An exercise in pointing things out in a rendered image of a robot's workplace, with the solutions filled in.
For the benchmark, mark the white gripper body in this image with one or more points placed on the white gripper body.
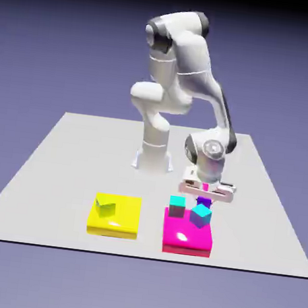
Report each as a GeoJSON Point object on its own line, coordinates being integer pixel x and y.
{"type": "Point", "coordinates": [219, 193]}

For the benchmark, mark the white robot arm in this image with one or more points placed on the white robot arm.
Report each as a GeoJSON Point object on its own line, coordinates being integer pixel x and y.
{"type": "Point", "coordinates": [180, 73]}

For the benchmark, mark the small purple cube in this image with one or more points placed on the small purple cube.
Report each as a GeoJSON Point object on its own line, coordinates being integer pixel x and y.
{"type": "Point", "coordinates": [204, 201]}

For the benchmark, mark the small cyan cube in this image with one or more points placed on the small cyan cube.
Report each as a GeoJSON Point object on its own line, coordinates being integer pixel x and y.
{"type": "Point", "coordinates": [200, 216]}
{"type": "Point", "coordinates": [177, 206]}

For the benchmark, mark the small yellow cube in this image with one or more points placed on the small yellow cube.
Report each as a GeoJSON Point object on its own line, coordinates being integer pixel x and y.
{"type": "Point", "coordinates": [105, 209]}

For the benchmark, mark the large magenta box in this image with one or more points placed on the large magenta box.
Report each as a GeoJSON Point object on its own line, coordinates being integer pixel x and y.
{"type": "Point", "coordinates": [184, 236]}

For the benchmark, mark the large yellow box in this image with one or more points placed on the large yellow box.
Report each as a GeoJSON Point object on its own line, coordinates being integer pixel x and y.
{"type": "Point", "coordinates": [124, 221]}

